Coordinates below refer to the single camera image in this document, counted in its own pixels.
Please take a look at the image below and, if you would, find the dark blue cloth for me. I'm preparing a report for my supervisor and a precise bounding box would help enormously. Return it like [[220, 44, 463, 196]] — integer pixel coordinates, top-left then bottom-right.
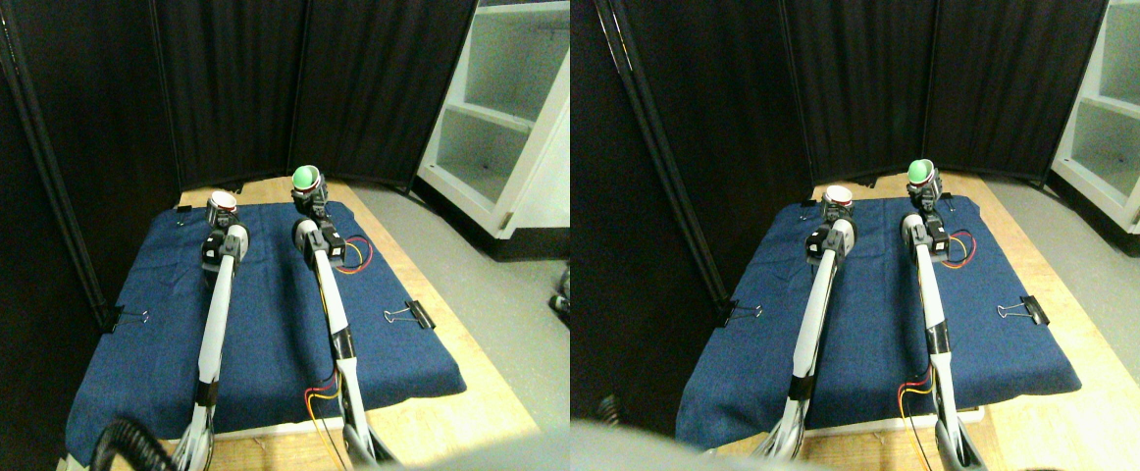
[[66, 200, 466, 465], [676, 196, 1083, 450]]

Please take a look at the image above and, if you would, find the small black device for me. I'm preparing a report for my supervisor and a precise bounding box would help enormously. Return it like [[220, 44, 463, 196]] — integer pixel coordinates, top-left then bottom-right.
[[548, 263, 570, 315]]

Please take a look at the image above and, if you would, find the black curtain stand pole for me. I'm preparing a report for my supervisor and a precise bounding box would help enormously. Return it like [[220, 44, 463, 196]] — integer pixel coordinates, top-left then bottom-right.
[[601, 0, 738, 330], [0, 0, 125, 333]]

